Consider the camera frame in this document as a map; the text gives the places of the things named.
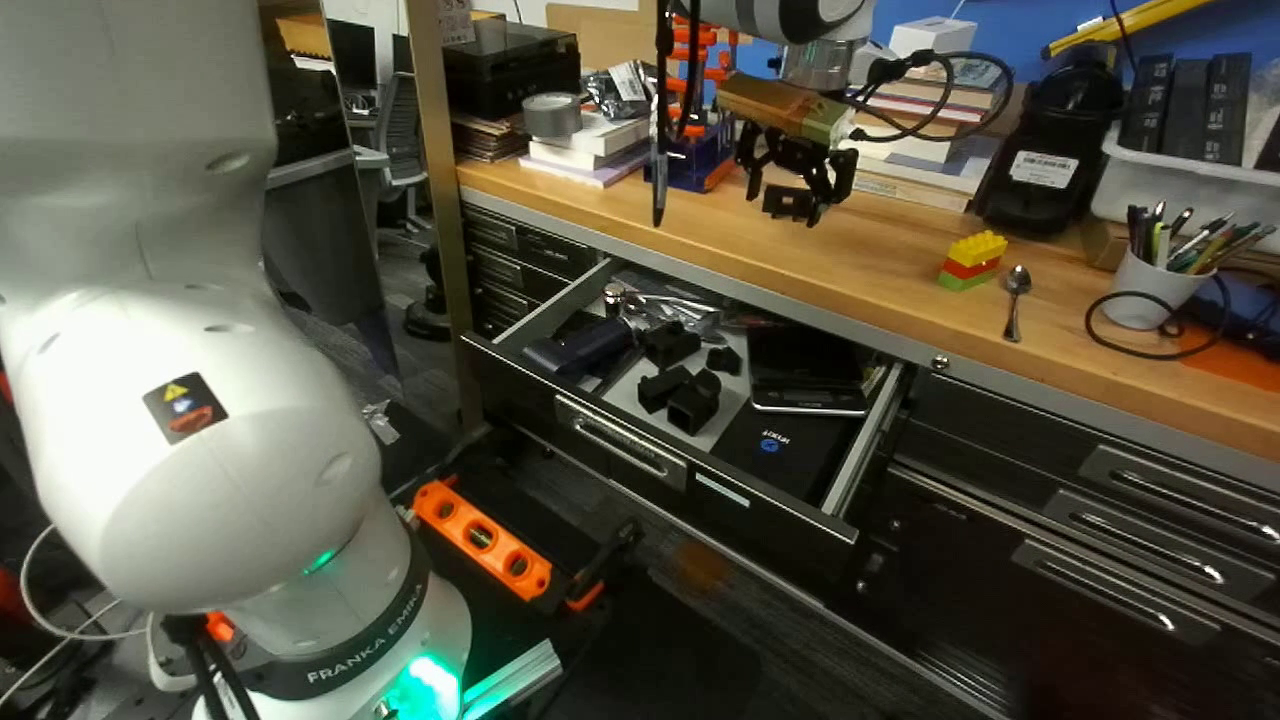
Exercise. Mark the black device box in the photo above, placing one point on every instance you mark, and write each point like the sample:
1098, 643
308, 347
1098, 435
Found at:
500, 67

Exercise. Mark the yellow ruler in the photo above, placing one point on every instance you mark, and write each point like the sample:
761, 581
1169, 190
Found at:
1119, 27

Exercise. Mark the dark blue flashlight case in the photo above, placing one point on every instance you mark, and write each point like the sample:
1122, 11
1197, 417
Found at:
580, 349

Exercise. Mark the black bracket part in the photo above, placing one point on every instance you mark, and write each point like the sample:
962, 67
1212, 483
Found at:
788, 204

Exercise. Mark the black angled part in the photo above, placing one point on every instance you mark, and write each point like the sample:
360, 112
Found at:
658, 389

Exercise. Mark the black box blue logo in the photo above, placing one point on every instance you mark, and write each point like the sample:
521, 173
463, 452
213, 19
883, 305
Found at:
794, 452

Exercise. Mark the white plastic bin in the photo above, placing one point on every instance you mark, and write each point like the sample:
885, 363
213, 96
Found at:
1180, 143

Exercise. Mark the metal drawer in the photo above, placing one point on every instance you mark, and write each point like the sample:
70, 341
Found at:
720, 412

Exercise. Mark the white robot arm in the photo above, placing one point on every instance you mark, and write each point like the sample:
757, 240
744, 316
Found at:
185, 437

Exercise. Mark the gold wrist camera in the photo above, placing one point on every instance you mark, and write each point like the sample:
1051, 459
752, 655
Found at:
784, 109

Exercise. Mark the orange handled tool set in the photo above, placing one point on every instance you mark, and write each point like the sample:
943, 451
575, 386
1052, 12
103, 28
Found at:
697, 56

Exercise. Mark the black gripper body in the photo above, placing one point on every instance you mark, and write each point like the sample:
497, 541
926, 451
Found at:
788, 149

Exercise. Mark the small black clip part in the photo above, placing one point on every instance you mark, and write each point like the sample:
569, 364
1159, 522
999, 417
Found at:
725, 363

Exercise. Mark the metal spoon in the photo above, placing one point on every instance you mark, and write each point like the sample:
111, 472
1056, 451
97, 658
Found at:
1018, 286

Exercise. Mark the orange spirit level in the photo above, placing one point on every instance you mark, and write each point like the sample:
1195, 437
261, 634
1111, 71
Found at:
491, 546

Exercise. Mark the black cube block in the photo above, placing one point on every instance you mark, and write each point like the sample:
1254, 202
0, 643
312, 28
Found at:
697, 401

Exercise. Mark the white small box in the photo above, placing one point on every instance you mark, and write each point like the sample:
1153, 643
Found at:
930, 35

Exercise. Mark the colourful toy brick stack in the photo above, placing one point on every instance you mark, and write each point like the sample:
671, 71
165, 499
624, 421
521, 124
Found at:
971, 260

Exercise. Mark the stack of books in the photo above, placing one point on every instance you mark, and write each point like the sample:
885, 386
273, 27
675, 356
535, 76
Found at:
937, 121

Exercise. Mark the crumpled silver foil bag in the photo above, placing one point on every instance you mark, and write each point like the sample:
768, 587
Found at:
620, 88

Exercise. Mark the black tablet in drawer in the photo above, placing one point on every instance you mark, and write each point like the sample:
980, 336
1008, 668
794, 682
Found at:
807, 373

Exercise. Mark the grey duct tape roll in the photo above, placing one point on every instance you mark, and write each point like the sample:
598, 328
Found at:
550, 112

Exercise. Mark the white pen cup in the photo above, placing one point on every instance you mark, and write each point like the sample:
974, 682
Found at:
1146, 295

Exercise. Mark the black label printer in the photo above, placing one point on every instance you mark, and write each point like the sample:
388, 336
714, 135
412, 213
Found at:
1051, 166

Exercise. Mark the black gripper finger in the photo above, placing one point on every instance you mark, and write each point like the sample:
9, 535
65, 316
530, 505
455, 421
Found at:
752, 166
836, 182

